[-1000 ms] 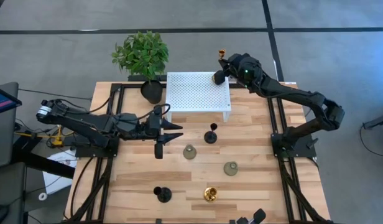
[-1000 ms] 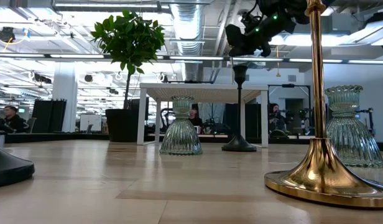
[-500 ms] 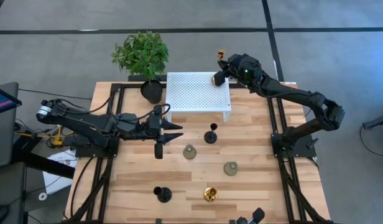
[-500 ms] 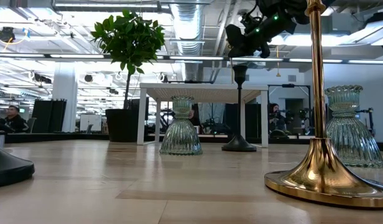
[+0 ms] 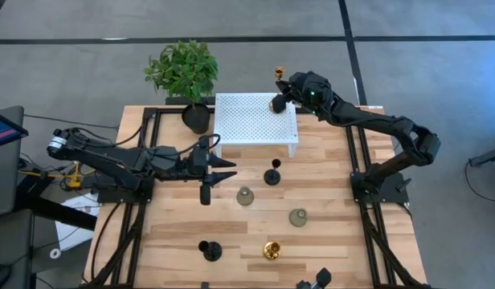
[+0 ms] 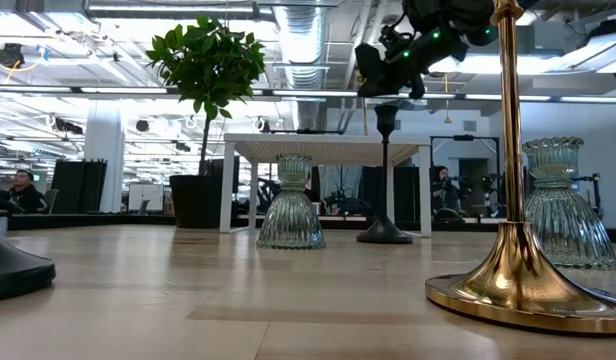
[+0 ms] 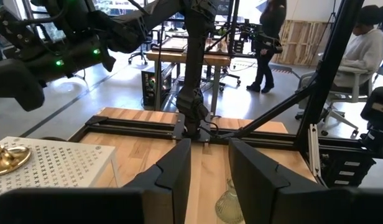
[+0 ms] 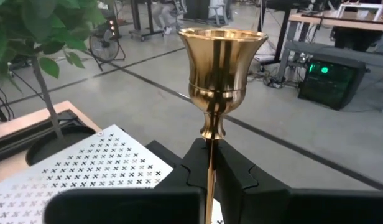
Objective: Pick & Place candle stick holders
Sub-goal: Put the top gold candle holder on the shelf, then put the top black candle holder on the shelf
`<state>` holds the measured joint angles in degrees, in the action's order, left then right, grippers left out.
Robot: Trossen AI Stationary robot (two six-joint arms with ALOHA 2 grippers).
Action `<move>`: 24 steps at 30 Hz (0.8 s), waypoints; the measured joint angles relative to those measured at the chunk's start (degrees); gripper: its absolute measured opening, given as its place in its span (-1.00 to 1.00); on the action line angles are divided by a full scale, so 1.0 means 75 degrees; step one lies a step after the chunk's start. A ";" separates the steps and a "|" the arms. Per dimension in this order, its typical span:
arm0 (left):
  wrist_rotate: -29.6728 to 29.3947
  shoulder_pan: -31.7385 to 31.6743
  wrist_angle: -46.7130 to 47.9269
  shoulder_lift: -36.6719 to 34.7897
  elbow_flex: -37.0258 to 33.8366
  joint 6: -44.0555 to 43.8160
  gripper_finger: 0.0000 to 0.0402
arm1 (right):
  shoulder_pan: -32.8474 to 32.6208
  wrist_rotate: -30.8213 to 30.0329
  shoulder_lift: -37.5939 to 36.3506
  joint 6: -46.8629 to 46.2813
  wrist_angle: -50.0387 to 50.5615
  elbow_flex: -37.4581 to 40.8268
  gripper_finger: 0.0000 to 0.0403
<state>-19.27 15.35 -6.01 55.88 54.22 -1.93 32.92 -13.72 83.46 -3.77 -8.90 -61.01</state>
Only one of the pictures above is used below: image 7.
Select silver aluminium bracket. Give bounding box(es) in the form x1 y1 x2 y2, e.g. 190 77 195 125
307 123 322 179

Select gold candlestick holder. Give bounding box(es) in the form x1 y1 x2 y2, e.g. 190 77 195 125
0 135 32 177

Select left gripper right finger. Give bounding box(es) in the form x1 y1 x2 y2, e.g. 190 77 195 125
228 138 326 224

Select wooden work table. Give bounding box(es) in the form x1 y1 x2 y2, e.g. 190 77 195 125
146 34 232 116

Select person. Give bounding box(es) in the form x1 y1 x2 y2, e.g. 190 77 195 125
246 0 287 94
333 4 383 88

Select ribbed glass candle holder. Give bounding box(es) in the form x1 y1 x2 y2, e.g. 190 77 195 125
215 178 246 224

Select wooden pallet wall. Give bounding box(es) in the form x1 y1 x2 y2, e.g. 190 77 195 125
272 19 333 67

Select black box with white labels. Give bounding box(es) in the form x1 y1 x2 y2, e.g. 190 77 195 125
318 149 376 189

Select black aluminium table frame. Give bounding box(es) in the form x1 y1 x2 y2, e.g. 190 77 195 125
68 0 383 187

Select black computer tower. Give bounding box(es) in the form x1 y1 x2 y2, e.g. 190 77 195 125
141 62 177 108

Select white perforated metal shelf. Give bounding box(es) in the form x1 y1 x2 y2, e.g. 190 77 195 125
0 136 121 200

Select white office chair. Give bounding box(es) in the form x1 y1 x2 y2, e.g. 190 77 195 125
294 65 376 138

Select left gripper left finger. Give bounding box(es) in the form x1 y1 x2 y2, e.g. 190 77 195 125
122 138 192 224

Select black device with label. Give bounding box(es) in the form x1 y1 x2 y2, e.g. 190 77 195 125
360 86 383 158

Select black office chair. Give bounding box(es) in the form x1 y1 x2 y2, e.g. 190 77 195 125
128 37 149 66

